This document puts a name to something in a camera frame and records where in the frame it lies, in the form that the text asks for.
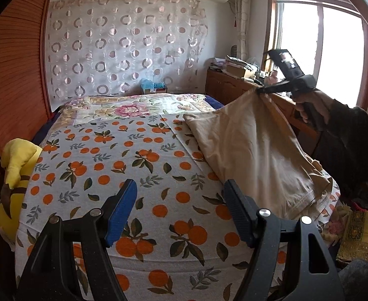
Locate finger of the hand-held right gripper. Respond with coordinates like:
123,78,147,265
255,82,292,95

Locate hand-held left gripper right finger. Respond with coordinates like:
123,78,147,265
223,179,346,301

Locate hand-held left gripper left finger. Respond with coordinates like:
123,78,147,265
16,179,138,301

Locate beige cloth trousers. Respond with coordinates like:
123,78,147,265
183,88,333,220

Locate person's right forearm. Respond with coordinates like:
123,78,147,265
309,99,368,195

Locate person's right hand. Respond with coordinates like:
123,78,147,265
293,90,333,126

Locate window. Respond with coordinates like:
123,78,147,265
267,0,368,110

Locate cardboard box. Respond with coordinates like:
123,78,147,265
226,64,256,80

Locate wooden desk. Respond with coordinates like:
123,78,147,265
205,69,321,141

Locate orange fruit print blanket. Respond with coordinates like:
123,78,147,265
15,113,341,301

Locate stack of papers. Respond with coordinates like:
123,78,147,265
209,55,260,80

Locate beige window curtain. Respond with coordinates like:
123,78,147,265
234,0,252,58

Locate floral blanket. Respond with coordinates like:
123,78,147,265
54,93,344,245

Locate yellow plush toy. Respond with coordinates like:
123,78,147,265
0,138,43,251

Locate gold patterned cloth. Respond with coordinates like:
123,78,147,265
336,208,368,262

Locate blue tissue pack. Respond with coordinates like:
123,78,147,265
139,78,169,95

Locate grey cloth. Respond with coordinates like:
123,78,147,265
337,259,368,301

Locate circle pattern sheer curtain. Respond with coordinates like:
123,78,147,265
47,0,209,102

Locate wooden wardrobe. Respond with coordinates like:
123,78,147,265
0,0,57,176

